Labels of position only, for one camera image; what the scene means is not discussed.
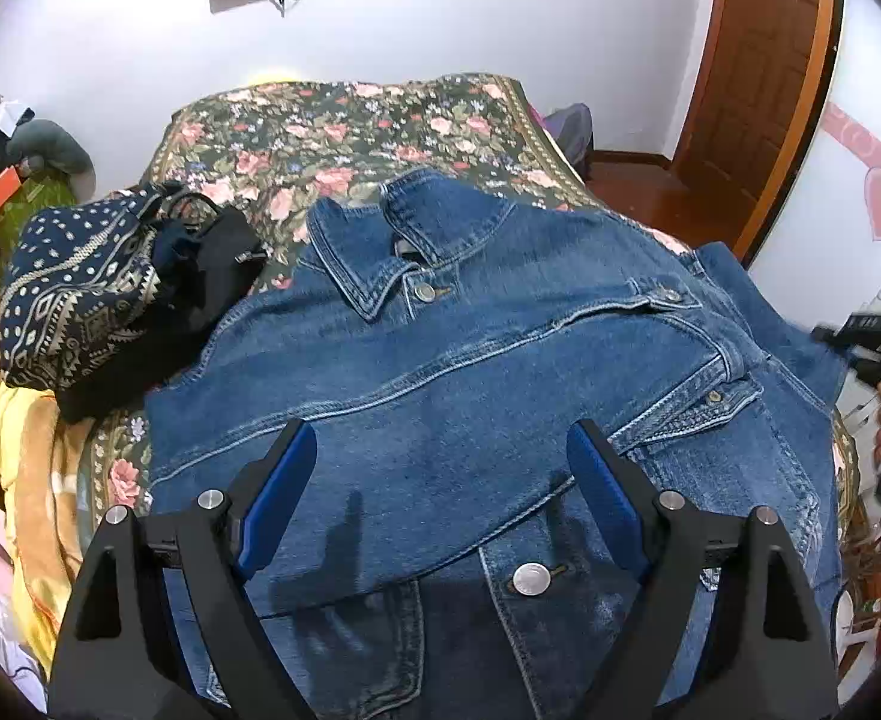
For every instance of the floral bedspread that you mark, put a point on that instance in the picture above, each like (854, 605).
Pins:
(298, 142)

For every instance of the blue denim jacket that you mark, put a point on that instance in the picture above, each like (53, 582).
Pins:
(448, 390)

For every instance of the brown wooden door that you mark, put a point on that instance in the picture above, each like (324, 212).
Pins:
(755, 90)

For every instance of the green cloth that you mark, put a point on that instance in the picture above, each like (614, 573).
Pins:
(13, 240)

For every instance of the yellow blanket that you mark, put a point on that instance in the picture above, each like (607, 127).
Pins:
(35, 480)

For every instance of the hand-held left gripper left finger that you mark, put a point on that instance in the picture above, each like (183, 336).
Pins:
(275, 502)

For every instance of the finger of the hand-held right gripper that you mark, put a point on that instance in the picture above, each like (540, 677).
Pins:
(834, 337)

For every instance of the grey pillow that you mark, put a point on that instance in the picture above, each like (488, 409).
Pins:
(50, 146)

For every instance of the black handbag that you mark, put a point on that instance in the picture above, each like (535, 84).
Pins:
(208, 255)

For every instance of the navy patterned garment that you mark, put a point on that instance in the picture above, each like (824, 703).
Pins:
(73, 285)

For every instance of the purple cloth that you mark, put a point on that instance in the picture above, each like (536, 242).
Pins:
(569, 135)

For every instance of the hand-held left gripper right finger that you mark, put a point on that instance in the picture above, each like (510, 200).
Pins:
(605, 495)

